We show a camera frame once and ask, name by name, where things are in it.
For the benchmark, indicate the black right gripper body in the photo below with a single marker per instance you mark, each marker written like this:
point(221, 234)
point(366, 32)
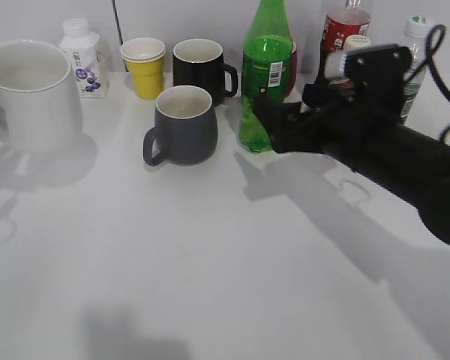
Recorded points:
point(351, 120)

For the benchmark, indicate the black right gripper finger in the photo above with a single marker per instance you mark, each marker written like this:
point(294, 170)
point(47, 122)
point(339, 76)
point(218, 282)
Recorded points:
point(274, 115)
point(319, 96)

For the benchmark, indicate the green soda bottle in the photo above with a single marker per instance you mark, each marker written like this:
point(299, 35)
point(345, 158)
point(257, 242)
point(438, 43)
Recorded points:
point(265, 69)

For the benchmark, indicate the white ceramic mug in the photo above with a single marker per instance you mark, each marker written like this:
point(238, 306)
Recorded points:
point(40, 109)

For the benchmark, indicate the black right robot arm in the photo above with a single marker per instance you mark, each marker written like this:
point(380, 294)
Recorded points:
point(408, 164)

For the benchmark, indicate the yellow paper cup stack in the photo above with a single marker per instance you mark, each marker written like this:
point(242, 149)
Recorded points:
point(144, 58)

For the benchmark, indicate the dark red ceramic mug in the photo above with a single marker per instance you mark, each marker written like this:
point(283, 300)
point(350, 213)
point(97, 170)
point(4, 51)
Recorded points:
point(293, 69)

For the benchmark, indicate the brown coffee drink bottle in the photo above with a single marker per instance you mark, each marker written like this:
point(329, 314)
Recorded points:
point(358, 39)

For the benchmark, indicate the cola bottle red label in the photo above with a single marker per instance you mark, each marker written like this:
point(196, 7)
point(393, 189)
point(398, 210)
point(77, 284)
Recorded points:
point(340, 23)

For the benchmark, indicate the grey ceramic mug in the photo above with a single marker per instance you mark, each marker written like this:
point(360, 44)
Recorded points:
point(185, 128)

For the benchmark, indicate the black ceramic mug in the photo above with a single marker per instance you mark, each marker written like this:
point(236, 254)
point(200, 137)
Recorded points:
point(200, 62)

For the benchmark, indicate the white yogurt carton bottle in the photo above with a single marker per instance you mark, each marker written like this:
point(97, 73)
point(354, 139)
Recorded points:
point(88, 57)

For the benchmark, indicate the clear water bottle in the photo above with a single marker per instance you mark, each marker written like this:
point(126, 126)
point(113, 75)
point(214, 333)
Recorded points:
point(416, 31)

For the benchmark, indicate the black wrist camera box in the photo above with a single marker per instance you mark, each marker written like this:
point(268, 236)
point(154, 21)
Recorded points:
point(377, 72)

